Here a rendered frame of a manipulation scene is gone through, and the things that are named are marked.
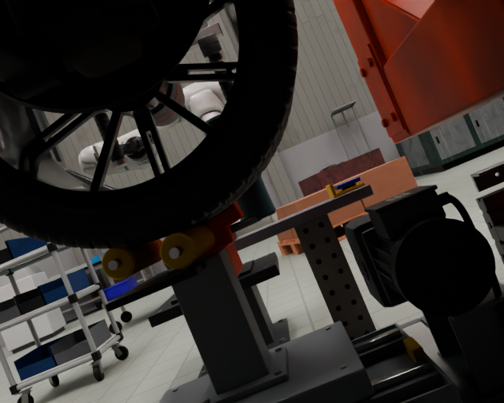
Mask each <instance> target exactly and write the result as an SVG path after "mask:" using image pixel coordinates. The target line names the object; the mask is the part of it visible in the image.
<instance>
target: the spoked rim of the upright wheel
mask: <svg viewBox="0 0 504 403"><path fill-rule="evenodd" d="M224 8H225V9H226V11H227V12H228V14H229V15H230V16H231V18H232V20H233V21H234V24H235V25H236V27H237V29H238V35H239V51H238V61H237V62H210V63H189V64H178V65H177V66H176V67H175V69H174V70H173V71H172V72H171V73H170V74H169V75H168V76H167V77H165V78H164V79H163V80H162V81H161V82H159V83H158V84H157V85H156V86H155V87H153V88H152V89H150V90H148V91H147V92H145V93H144V94H142V95H140V96H138V97H137V99H136V101H135V102H131V100H129V101H128V102H125V103H122V104H121V105H118V106H115V107H111V108H109V109H108V110H110V111H112V115H111V118H110V123H109V125H108V129H107V131H106V136H105V139H104V142H103V145H102V150H101V153H100V156H99V159H98V164H97V167H96V170H95V173H94V177H93V181H92V183H91V185H89V184H86V183H85V182H82V181H80V180H79V179H77V178H76V177H74V176H72V175H71V174H69V173H68V172H66V171H65V170H64V169H63V168H62V167H61V166H60V165H59V164H57V163H56V162H55V161H54V160H53V159H52V158H51V157H50V155H49V154H48V153H47V152H49V151H50V150H52V149H53V148H54V147H55V146H56V145H57V144H58V143H60V142H61V141H62V140H64V139H65V138H67V137H68V136H69V135H70V134H72V133H73V132H74V131H75V130H76V129H77V128H79V127H80V126H82V125H83V124H84V123H85V122H87V121H88V120H89V119H91V118H92V117H93V116H94V115H95V114H97V113H98V112H99V111H100V110H99V111H95V112H90V113H83V114H81V115H80V116H78V115H79V114H63V115H62V116H61V117H60V118H59V119H58V120H57V121H55V122H54V123H53V124H51V125H50V126H48V127H47V128H46V129H45V130H43V131H42V132H41V133H40V134H39V135H38V136H35V134H34V131H33V130H32V128H31V125H30V122H29V120H28V117H27V115H26V110H25V106H23V105H21V104H18V103H17V102H13V101H11V100H10V99H8V98H5V97H3V96H2V95H1V94H0V170H1V171H2V172H4V173H5V174H7V175H8V176H10V177H11V178H13V179H14V180H16V181H17V182H20V183H22V184H23V185H25V186H27V187H30V188H31V189H33V190H37V191H38V192H41V193H44V194H48V195H50V196H54V197H56V198H64V199H68V200H74V201H82V202H105V201H113V200H119V199H123V198H130V197H133V196H136V195H139V194H144V193H146V192H148V191H151V190H154V189H156V188H158V187H159V186H162V185H164V184H166V183H167V182H170V181H171V180H173V179H175V178H176V177H177V176H179V175H180V174H182V173H184V172H185V171H186V170H188V169H189V168H190V167H191V166H192V165H193V164H194V163H196V162H197V161H198V160H199V159H200V158H201V157H202V156H203V155H204V154H205V153H206V152H207V151H208V150H209V149H210V147H211V146H212V145H213V144H214V143H215V142H216V141H217V139H218V138H219V136H220V135H221V133H222V131H223V130H224V129H225V128H226V125H227V124H228V122H229V120H230V119H231V117H232V115H233V113H234V110H235V108H236V106H237V104H238V101H239V98H240V96H241V93H242V89H243V86H244V82H245V79H246V72H247V66H248V61H249V50H250V38H249V27H248V20H247V15H246V8H245V4H244V1H243V0H214V1H213V2H212V3H211V4H209V6H208V10H207V12H206V16H205V19H204V22H203V24H205V23H206V22H208V21H209V20H210V19H211V18H212V17H213V16H215V15H216V14H217V13H218V12H220V11H221V10H223V9H224ZM203 24H202V25H203ZM221 70H236V73H223V74H190V72H200V71H221ZM231 81H234V84H233V86H232V89H231V91H230V96H229V97H228V100H227V102H226V105H225V107H224V109H223V111H222V113H221V115H220V116H219V118H218V120H217V121H216V123H215V124H214V126H213V127H212V126H210V125H209V124H207V123H206V122H204V121H203V120H202V119H201V118H199V117H197V116H196V115H194V114H192V113H191V112H190V111H189V110H187V109H186V108H184V107H183V106H181V105H179V104H178V103H177V102H176V101H174V100H173V99H171V98H169V97H168V96H166V91H167V89H168V85H169V83H188V82H231ZM159 102H161V103H162V104H163V105H164V106H166V107H168V108H169V109H171V110H172V111H174V112H175V113H176V114H178V115H179V116H181V117H182V118H184V119H185V120H187V121H188V122H189V123H191V124H192V125H194V126H196V127H197V128H198V129H200V130H201V131H202V132H204V133H205V134H207V135H206V137H205V138H204V139H203V140H202V142H201V143H200V144H199V145H198V146H197V147H196V148H195V149H194V150H193V151H192V152H191V153H190V154H189V155H188V156H186V157H185V158H184V159H183V160H181V161H180V162H179V163H178V164H177V165H175V166H173V167H172V168H171V167H170V163H169V160H168V157H167V155H166V151H165V149H164V146H163V144H162V139H161V138H160V135H159V132H158V128H157V126H156V123H155V120H154V117H153V114H152V112H151V110H152V109H153V108H154V107H155V106H157V105H158V104H159ZM76 116H78V117H77V118H76V119H74V118H75V117H76ZM123 116H134V120H135V122H136V124H137V127H138V131H139V133H140V136H141V139H142V142H143V145H144V147H145V150H146V154H147V157H148V159H149V161H150V165H151V168H152V170H153V173H154V178H152V179H150V180H148V181H146V182H143V183H140V184H137V185H135V186H130V187H126V188H123V189H119V190H108V191H107V190H102V187H103V183H104V181H105V178H106V173H107V170H108V167H109V164H110V159H111V156H112V153H113V150H114V146H115V142H116V140H117V136H118V132H119V129H120V126H121V123H122V118H123ZM72 119H74V120H73V121H72V122H71V123H70V124H69V125H67V126H66V127H65V128H63V129H62V130H61V131H59V130H60V129H61V128H62V127H63V126H64V125H66V124H67V123H68V122H70V121H71V120H72ZM57 131H59V132H58V133H57V134H55V133H56V132H57ZM148 133H151V135H152V138H153V140H154V144H155V146H156V149H157V151H158V156H159V158H160V161H161V163H162V167H163V169H164V173H162V172H161V170H160V167H159V164H158V160H157V158H156V156H155V153H154V149H153V146H152V144H151V141H150V138H149V135H148ZM53 134H55V135H54V136H53V137H52V138H51V139H50V140H48V141H47V142H46V140H47V139H48V138H49V137H51V136H52V135H53Z"/></svg>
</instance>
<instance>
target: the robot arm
mask: <svg viewBox="0 0 504 403"><path fill-rule="evenodd" d="M183 93H184V96H185V105H184V108H186V109H187V110H189V111H190V112H191V113H192V114H194V115H196V116H197V117H199V118H201V119H202V120H203V121H204V122H206V121H207V120H209V119H210V118H212V117H215V116H217V115H219V114H221V113H222V111H223V109H224V104H226V99H225V97H224V95H223V93H222V90H221V86H220V85H219V84H218V82H195V83H193V84H190V85H188V86H187V87H185V88H184V89H183ZM184 121H186V120H185V119H184V118H182V117H181V116H179V118H178V119H177V120H176V121H175V122H173V123H171V124H169V125H167V126H157V128H158V132H159V135H161V134H164V133H165V132H166V131H168V130H169V129H171V128H173V127H175V126H176V125H177V124H178V123H181V122H184ZM148 135H149V138H150V141H151V144H152V146H153V149H154V153H155V156H156V158H157V160H158V164H159V165H161V161H160V158H159V156H158V151H157V149H156V146H155V144H154V140H153V138H152V135H151V133H148ZM117 139H118V144H120V146H121V149H122V152H123V154H124V156H125V158H127V160H128V162H129V165H127V166H124V167H122V168H120V169H116V170H113V167H112V165H111V163H112V161H111V159H110V164H109V167H108V170H107V173H106V175H110V174H118V173H121V172H124V171H128V170H148V169H149V168H151V165H150V161H149V159H148V157H147V154H146V150H145V147H144V145H143V142H142V139H141V136H140V133H139V131H138V127H137V129H136V130H133V131H131V132H129V133H128V134H124V135H122V136H121V137H119V138H117ZM102 145H103V141H102V142H98V143H95V144H94V145H92V146H88V147H86V148H85V149H84V150H82V151H81V153H80V154H79V156H78V161H79V165H80V167H81V169H82V171H84V172H85V173H86V174H90V175H94V173H95V170H96V167H97V164H98V159H99V156H100V153H101V150H102ZM277 220H278V216H277V213H276V212H275V213H274V214H272V215H270V216H268V217H265V218H263V219H262V220H261V221H258V222H256V223H254V224H253V225H250V226H248V227H246V228H244V229H241V230H239V231H237V232H235V233H236V234H237V236H238V237H239V236H242V235H243V234H246V233H249V232H251V231H253V230H256V229H258V228H261V227H263V226H264V225H268V224H270V223H272V222H274V221H277Z"/></svg>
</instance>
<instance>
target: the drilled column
mask: <svg viewBox="0 0 504 403"><path fill-rule="evenodd" d="M294 230H295V232H296V234H297V236H298V240H299V241H300V243H301V246H302V248H303V251H304V253H305V255H306V258H307V261H308V262H309V264H310V268H311V270H312V272H313V274H314V277H315V279H316V282H317V283H318V287H319V289H320V291H321V293H322V296H323V298H324V301H325V303H326V306H327V308H328V310H329V312H330V316H331V317H332V319H333V322H334V323H335V322H337V321H340V322H341V323H342V324H343V326H344V328H345V330H346V332H347V334H348V336H349V338H350V340H351V341H352V340H354V339H356V338H359V337H362V336H364V335H367V334H368V333H372V332H374V331H376V328H375V326H374V323H373V321H372V318H371V316H370V313H369V311H368V309H367V307H366V304H365V302H364V300H363V297H362V295H361V292H360V290H359V288H358V285H357V283H356V281H355V279H354V275H353V274H352V271H351V269H350V266H349V264H348V262H347V260H346V256H345V254H344V253H343V250H342V247H341V245H340V243H339V241H338V238H337V235H336V233H335V232H334V228H333V226H332V224H331V222H330V219H329V217H328V214H325V215H323V216H321V217H318V218H315V219H314V220H312V221H308V222H306V223H304V224H302V225H299V226H296V227H294Z"/></svg>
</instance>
